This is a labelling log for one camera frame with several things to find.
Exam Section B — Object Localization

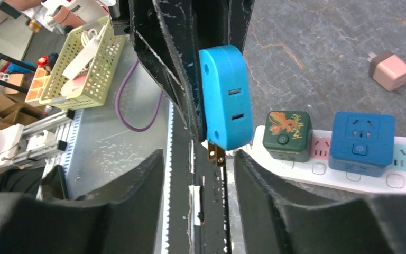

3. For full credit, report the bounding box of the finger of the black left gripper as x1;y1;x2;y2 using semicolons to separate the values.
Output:
228;0;255;52
129;1;206;141

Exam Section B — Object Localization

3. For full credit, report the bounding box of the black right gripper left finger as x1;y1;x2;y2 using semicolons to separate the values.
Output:
0;149;164;253

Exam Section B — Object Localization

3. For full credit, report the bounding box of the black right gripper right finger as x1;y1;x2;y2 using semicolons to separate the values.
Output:
234;151;406;253

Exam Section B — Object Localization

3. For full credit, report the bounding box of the white multicolour power strip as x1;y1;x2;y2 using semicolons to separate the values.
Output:
245;125;406;194

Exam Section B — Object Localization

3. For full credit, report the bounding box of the light blue adapter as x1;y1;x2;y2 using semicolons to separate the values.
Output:
199;45;254;167

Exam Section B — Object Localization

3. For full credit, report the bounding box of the dark green socket cube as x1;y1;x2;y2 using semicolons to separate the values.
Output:
262;111;313;162

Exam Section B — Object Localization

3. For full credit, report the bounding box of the blue cube socket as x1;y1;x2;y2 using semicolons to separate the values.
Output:
328;112;396;177

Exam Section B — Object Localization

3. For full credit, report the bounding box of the yellow perforated basket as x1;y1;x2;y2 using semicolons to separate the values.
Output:
25;17;126;110

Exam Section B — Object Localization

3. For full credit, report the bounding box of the small mauve cube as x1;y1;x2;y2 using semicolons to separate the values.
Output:
368;50;406;91

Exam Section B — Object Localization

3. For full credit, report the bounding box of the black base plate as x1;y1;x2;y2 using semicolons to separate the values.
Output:
161;103;230;253

